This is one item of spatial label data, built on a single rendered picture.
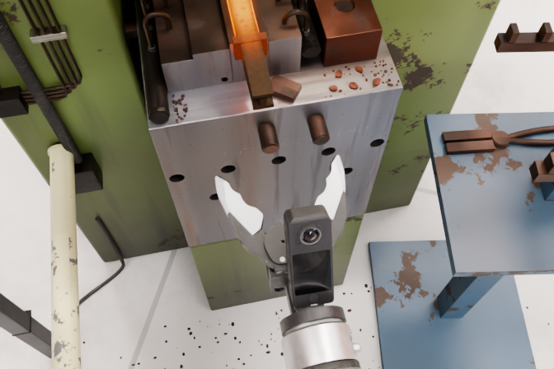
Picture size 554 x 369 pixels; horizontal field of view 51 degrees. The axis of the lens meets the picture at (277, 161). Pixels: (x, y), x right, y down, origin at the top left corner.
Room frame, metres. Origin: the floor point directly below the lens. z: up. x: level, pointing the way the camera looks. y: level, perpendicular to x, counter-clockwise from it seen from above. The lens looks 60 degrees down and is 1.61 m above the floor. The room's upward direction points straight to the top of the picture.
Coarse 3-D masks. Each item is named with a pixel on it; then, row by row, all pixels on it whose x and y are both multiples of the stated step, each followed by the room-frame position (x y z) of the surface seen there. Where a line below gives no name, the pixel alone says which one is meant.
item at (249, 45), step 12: (228, 0) 0.63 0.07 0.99; (240, 0) 0.62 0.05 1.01; (240, 12) 0.59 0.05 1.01; (252, 12) 0.59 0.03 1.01; (240, 24) 0.57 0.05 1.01; (252, 24) 0.57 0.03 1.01; (240, 36) 0.54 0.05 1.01; (252, 36) 0.54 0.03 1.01; (264, 36) 0.54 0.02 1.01; (240, 48) 0.53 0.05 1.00; (252, 48) 0.53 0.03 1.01; (264, 48) 0.54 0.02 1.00; (252, 60) 0.50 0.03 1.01; (264, 60) 0.50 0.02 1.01; (252, 72) 0.48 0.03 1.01; (264, 72) 0.48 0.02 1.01; (252, 84) 0.47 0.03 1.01; (264, 84) 0.47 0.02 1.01; (252, 96) 0.45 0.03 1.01; (264, 96) 0.45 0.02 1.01; (264, 108) 0.45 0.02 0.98
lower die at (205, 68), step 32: (160, 0) 0.65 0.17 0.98; (192, 0) 0.64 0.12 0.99; (224, 0) 0.63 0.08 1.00; (256, 0) 0.63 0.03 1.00; (288, 0) 0.64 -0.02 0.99; (160, 32) 0.58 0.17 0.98; (192, 32) 0.57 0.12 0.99; (224, 32) 0.57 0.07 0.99; (288, 32) 0.57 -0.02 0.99; (192, 64) 0.53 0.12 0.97; (224, 64) 0.54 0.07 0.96; (288, 64) 0.56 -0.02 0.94
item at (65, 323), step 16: (64, 160) 0.57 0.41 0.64; (64, 176) 0.53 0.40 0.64; (64, 192) 0.50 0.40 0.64; (64, 208) 0.47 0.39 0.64; (64, 224) 0.44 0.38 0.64; (64, 240) 0.40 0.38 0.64; (64, 256) 0.37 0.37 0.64; (64, 272) 0.34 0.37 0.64; (64, 288) 0.32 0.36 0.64; (64, 304) 0.29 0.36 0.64; (64, 320) 0.26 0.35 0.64; (64, 336) 0.24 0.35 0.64; (64, 352) 0.21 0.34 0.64; (80, 352) 0.22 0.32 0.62; (64, 368) 0.18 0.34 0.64; (80, 368) 0.19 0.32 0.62
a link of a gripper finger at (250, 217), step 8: (216, 176) 0.34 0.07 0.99; (216, 184) 0.33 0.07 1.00; (224, 184) 0.32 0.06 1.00; (224, 192) 0.31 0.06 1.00; (232, 192) 0.31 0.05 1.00; (224, 200) 0.30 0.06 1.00; (232, 200) 0.30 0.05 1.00; (240, 200) 0.30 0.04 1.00; (224, 208) 0.29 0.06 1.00; (232, 208) 0.29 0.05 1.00; (240, 208) 0.29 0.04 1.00; (248, 208) 0.29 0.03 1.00; (256, 208) 0.29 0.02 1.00; (240, 216) 0.28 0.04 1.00; (248, 216) 0.28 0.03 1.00; (256, 216) 0.28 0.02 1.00; (248, 224) 0.27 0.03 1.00; (256, 224) 0.27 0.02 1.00
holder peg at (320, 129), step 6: (318, 114) 0.51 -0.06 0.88; (312, 120) 0.50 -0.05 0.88; (318, 120) 0.50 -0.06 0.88; (324, 120) 0.50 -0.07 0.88; (312, 126) 0.49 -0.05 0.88; (318, 126) 0.49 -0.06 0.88; (324, 126) 0.49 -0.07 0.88; (312, 132) 0.48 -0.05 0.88; (318, 132) 0.48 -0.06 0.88; (324, 132) 0.48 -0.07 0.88; (312, 138) 0.47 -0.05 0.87; (318, 138) 0.47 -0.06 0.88; (324, 138) 0.47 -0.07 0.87; (318, 144) 0.47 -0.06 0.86
